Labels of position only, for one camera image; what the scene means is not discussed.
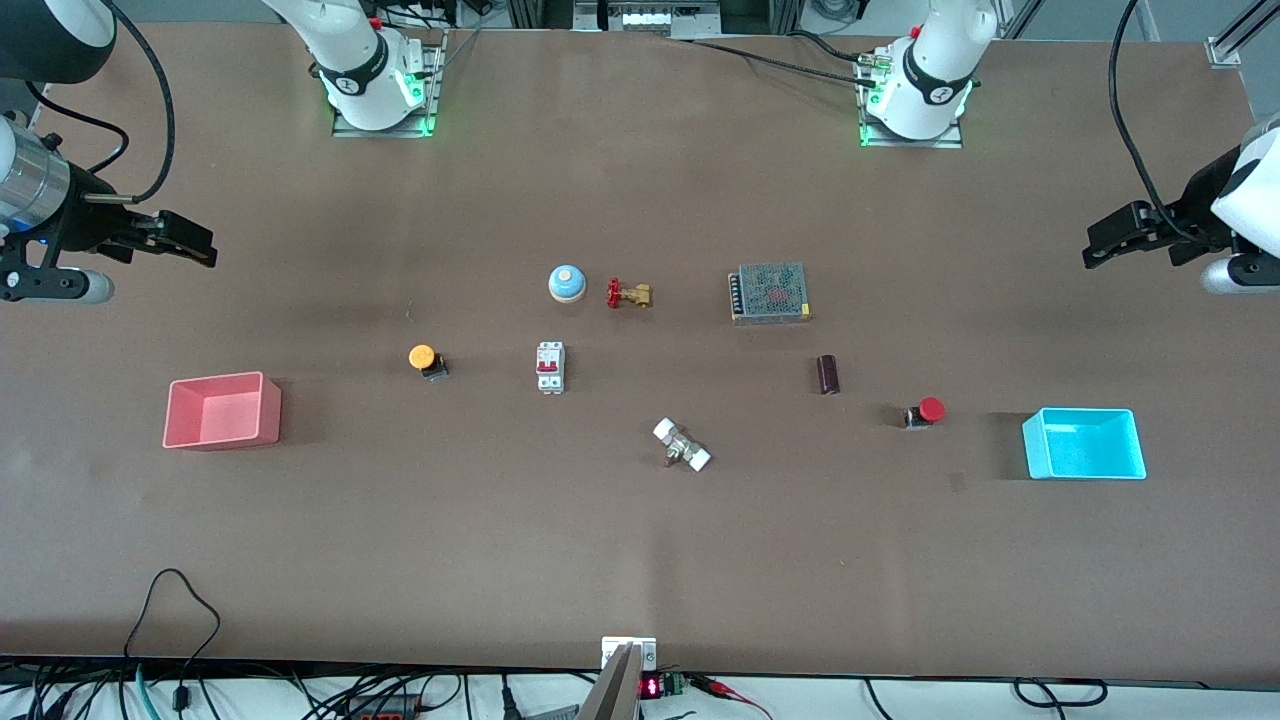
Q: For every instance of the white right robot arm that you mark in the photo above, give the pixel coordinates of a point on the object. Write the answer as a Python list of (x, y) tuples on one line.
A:
[(360, 60)]

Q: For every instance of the red digit voltmeter module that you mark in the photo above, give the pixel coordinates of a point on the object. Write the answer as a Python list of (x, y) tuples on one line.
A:
[(652, 687)]

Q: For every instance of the grey electrical terminal device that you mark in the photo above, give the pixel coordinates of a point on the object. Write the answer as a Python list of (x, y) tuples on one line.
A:
[(650, 18)]

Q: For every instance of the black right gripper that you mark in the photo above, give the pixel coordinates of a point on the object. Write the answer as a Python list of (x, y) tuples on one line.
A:
[(88, 222)]

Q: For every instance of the blue dome bell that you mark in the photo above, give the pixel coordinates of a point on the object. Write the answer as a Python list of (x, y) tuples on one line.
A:
[(566, 285)]

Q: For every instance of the grey camera stand bar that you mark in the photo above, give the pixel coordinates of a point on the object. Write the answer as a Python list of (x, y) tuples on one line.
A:
[(615, 692)]

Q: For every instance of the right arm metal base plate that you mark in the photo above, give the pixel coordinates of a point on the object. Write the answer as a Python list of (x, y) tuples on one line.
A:
[(385, 131)]

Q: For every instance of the white metal pipe fitting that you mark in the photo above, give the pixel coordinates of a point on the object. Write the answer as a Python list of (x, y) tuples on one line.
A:
[(682, 446)]

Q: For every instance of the silver camera mount bracket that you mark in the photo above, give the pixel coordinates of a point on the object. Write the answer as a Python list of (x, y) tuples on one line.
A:
[(612, 650)]

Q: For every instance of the red push button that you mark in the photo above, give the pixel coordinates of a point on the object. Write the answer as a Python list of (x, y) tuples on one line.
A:
[(931, 409)]

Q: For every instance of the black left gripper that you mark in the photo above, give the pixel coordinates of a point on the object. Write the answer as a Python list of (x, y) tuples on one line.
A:
[(1192, 212)]

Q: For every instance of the aluminium frame post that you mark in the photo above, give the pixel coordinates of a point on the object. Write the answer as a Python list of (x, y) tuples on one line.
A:
[(1225, 52)]

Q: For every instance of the pink plastic box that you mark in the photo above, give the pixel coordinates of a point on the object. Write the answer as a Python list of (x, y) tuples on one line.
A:
[(220, 412)]

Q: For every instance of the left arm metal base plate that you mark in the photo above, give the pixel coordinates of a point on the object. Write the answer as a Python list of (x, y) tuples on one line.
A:
[(910, 143)]

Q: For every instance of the red terminal block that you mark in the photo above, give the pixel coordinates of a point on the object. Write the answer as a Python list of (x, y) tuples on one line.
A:
[(385, 716)]

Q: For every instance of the dark cylindrical capacitor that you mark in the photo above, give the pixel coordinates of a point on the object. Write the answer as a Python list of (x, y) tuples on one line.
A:
[(828, 375)]

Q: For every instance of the cyan plastic box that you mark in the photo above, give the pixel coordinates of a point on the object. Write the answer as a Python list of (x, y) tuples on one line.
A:
[(1085, 450)]

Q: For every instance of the yellow push button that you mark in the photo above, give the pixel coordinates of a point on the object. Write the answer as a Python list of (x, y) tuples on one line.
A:
[(422, 357)]

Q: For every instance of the white circuit breaker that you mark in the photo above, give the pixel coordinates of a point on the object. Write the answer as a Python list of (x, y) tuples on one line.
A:
[(550, 367)]

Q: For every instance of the red clip lead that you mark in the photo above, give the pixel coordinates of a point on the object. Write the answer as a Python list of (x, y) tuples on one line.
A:
[(725, 688)]

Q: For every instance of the metal mesh power supply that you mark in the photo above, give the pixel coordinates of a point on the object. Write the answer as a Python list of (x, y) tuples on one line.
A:
[(770, 292)]

